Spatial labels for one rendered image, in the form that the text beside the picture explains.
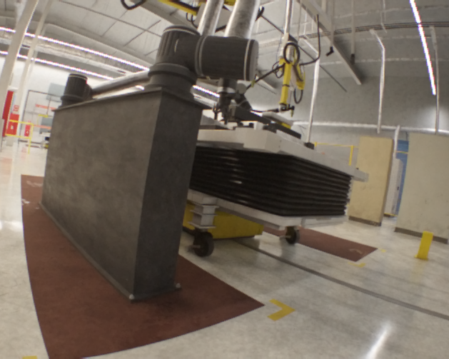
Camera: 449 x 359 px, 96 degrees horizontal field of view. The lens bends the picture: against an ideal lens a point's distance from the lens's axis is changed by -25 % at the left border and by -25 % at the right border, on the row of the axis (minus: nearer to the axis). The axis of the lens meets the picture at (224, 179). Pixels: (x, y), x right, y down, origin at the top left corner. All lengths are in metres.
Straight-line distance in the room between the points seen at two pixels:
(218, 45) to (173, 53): 0.20
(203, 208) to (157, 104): 0.90
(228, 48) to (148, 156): 0.57
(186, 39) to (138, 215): 0.79
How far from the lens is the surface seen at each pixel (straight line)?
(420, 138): 6.06
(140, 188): 1.10
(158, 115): 1.09
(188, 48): 1.22
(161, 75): 1.21
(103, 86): 2.76
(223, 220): 2.28
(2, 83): 6.62
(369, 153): 6.29
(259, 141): 1.25
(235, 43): 1.19
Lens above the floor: 0.63
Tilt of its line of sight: 2 degrees down
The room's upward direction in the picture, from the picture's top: 10 degrees clockwise
